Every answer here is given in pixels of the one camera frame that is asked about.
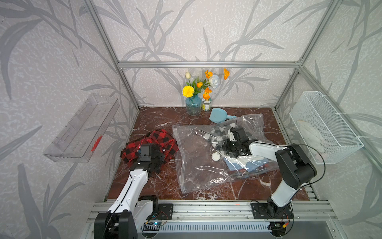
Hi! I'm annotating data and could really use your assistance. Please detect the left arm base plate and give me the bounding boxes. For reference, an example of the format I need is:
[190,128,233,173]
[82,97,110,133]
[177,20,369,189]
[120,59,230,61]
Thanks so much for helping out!
[155,203,174,221]

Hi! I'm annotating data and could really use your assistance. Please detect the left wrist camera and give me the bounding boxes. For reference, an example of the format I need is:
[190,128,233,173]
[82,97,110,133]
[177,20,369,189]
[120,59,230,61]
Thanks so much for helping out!
[138,144,156,163]

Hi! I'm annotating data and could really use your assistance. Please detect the artificial flower bouquet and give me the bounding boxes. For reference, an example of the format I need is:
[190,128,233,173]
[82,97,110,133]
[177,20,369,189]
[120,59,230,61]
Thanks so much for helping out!
[182,69,230,101]

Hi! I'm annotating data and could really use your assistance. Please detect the white cloth in basket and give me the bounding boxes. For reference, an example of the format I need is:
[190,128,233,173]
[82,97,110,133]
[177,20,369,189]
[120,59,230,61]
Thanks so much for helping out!
[297,120,328,156]

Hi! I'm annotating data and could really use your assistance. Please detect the grey white plaid shirt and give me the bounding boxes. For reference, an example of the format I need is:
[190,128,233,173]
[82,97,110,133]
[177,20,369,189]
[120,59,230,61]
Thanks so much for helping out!
[201,127,237,150]

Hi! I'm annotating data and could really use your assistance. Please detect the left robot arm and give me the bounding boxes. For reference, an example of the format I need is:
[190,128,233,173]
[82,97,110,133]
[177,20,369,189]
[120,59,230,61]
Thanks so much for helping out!
[94,152,165,239]

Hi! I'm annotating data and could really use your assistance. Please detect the light blue plastic scoop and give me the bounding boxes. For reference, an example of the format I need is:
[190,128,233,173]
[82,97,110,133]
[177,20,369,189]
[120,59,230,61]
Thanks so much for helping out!
[209,108,237,123]

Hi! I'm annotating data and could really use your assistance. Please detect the small white lidded jar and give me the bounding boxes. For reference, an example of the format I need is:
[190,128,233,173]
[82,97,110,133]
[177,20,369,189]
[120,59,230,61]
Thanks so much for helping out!
[202,98,211,112]

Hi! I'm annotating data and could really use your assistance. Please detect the white vacuum bag valve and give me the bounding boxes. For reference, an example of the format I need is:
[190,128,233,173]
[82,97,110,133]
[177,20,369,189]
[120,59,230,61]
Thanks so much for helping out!
[211,152,221,161]

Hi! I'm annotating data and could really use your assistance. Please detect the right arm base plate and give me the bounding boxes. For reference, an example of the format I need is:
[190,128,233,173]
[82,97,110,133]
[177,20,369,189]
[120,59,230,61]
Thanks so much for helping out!
[250,202,294,220]

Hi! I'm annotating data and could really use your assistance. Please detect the aluminium frame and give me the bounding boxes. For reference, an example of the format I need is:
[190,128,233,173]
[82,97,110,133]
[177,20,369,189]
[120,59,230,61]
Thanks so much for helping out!
[91,1,382,239]

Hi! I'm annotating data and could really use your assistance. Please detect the blue glass flower vase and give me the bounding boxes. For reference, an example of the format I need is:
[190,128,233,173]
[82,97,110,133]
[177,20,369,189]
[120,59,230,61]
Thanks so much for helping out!
[186,95,202,116]

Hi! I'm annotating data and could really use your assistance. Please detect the white folded garment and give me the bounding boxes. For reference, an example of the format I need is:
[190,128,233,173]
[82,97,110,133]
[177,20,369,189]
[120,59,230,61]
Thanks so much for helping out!
[235,156,264,167]

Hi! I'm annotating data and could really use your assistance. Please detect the red black plaid shirt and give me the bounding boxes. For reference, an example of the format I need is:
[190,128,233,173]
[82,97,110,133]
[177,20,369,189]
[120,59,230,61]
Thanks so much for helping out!
[120,129,179,166]

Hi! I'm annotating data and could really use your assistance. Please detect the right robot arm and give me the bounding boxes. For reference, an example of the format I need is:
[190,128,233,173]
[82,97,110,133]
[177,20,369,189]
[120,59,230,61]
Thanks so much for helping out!
[222,139,317,215]

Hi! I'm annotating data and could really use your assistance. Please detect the clear acrylic wall shelf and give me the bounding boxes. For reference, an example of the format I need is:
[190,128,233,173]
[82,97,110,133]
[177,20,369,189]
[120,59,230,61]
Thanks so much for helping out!
[43,94,120,163]

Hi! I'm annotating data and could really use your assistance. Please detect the white wire wall basket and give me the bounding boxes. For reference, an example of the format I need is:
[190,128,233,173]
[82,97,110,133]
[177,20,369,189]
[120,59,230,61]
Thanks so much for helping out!
[289,91,364,164]

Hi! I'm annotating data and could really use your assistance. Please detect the light blue folded garment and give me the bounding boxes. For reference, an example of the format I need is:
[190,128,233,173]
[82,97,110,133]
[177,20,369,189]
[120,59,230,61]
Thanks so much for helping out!
[224,157,269,172]

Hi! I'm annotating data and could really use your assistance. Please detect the tartan plaid folded garment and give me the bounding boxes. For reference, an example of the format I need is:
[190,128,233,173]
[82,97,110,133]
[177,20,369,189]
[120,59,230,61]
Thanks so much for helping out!
[229,165,279,179]

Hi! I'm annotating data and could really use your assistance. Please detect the clear plastic vacuum bag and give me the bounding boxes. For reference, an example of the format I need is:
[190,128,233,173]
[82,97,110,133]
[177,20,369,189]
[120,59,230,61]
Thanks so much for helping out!
[173,114,279,194]

